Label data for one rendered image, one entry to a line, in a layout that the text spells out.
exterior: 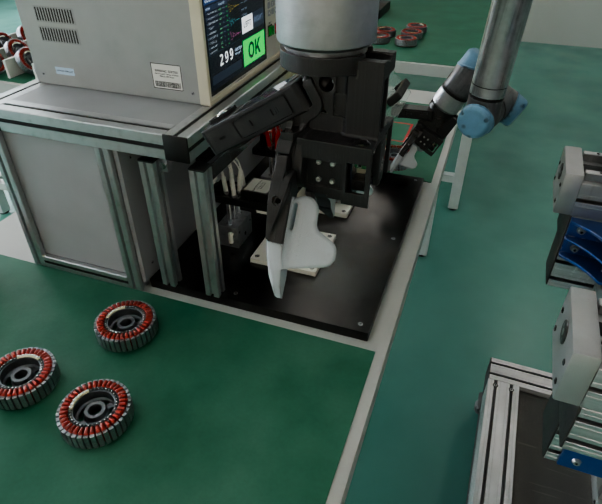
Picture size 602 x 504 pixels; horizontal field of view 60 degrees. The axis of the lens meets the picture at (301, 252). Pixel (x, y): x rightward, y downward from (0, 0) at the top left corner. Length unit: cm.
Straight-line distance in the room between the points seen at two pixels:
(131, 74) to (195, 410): 61
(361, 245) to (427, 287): 116
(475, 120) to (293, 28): 86
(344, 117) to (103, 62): 73
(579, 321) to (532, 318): 155
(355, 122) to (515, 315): 194
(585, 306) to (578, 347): 8
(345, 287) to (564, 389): 48
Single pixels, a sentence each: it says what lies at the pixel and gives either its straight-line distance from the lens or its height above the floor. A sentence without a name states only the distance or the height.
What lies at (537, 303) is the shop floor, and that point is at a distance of 239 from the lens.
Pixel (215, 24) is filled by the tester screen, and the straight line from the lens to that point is 99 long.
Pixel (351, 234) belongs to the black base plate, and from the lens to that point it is 123.
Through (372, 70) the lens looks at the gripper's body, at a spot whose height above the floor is 134.
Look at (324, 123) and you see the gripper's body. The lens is 43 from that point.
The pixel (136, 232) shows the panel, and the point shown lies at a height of 89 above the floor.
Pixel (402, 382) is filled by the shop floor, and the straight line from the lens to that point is 193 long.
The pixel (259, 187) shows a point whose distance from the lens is 111.
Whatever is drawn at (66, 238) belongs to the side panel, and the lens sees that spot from 120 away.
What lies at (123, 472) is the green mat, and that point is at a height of 75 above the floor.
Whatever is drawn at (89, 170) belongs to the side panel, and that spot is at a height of 101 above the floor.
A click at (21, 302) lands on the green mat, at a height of 75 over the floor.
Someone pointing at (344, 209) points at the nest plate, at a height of 78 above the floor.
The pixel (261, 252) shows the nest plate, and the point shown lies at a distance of 114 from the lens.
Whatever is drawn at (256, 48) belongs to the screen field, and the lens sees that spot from 115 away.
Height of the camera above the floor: 146
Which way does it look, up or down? 36 degrees down
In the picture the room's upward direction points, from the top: straight up
